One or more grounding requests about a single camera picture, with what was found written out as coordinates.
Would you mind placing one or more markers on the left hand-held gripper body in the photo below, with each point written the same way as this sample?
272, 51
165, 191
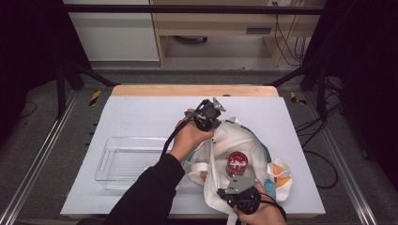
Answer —
206, 115

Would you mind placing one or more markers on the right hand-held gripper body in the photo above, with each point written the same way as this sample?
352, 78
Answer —
241, 195

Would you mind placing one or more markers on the red lidded can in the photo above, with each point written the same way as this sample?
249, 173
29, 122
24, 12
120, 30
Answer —
237, 162

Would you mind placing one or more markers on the white tote bag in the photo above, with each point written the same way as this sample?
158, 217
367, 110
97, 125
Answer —
231, 140

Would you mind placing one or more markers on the clear plastic container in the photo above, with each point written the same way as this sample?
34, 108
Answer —
131, 162

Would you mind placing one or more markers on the person's left hand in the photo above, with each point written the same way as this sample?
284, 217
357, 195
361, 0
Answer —
187, 140

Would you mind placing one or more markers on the person's right hand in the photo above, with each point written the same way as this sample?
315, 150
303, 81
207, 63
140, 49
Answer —
266, 215

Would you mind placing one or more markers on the white table mat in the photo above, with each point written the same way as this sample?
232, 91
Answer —
140, 115

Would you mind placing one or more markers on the wooden desk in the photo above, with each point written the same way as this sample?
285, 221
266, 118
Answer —
219, 25

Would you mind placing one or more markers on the yellow clamp right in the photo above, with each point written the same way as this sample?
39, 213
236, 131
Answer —
296, 98

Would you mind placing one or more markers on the yellow clamp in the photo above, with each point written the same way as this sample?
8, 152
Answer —
95, 97
296, 98

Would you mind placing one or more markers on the yellow clamp left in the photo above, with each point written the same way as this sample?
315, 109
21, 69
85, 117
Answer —
95, 97

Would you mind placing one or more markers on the black metal stand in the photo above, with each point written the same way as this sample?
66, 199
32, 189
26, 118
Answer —
72, 75
313, 75

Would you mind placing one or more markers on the white cabinet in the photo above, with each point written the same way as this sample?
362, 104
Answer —
115, 34

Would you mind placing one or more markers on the black frame crossbar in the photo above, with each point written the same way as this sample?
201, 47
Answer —
187, 9

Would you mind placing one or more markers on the aluminium floor rail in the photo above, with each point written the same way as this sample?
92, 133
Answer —
347, 162
37, 156

